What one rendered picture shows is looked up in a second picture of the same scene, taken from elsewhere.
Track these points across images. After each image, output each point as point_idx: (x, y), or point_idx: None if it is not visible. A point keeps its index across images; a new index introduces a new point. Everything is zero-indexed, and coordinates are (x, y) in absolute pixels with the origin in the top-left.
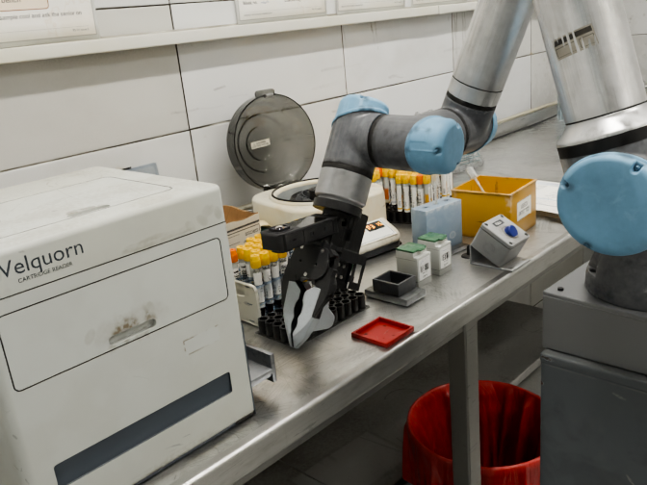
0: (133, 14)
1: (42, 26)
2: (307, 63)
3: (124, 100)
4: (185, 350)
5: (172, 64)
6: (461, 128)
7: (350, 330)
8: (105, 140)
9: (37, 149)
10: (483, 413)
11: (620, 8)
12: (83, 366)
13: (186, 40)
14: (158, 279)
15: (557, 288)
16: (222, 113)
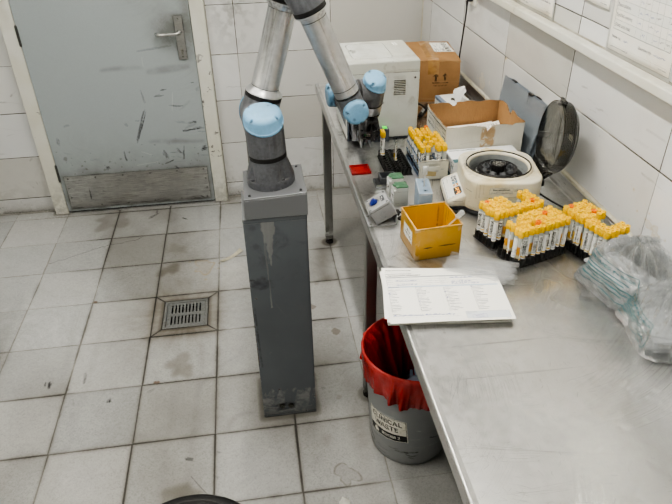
0: (566, 14)
1: (539, 4)
2: (638, 113)
3: (550, 61)
4: None
5: (571, 55)
6: (328, 92)
7: (373, 167)
8: (539, 77)
9: (524, 62)
10: None
11: (258, 50)
12: None
13: (564, 42)
14: None
15: (296, 165)
16: (580, 105)
